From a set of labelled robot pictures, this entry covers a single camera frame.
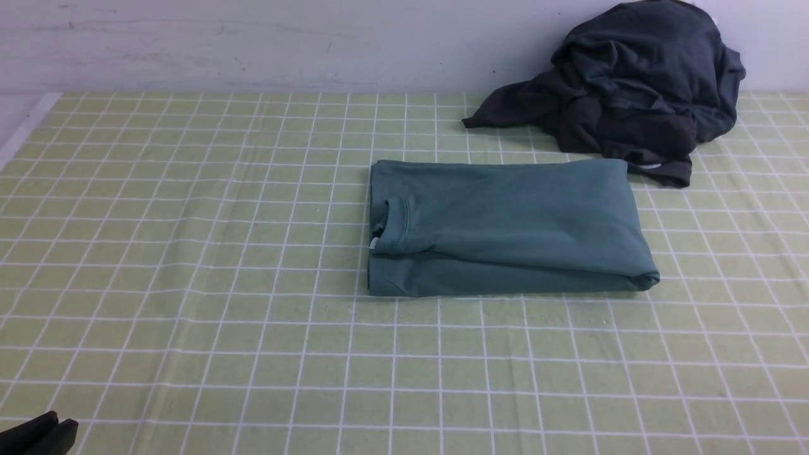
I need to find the dark teal crumpled garment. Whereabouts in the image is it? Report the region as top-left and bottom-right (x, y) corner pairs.
(551, 1), (746, 142)

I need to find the dark grey crumpled garment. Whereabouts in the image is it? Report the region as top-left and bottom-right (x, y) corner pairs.
(463, 64), (697, 189)

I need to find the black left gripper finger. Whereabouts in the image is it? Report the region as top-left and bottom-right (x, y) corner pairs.
(1, 411), (59, 451)
(13, 420), (79, 454)

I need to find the green long sleeve shirt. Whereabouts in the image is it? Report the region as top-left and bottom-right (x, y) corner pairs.
(367, 159), (660, 298)

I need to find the green checkered tablecloth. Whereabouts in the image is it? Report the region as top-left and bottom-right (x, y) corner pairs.
(1, 92), (808, 454)

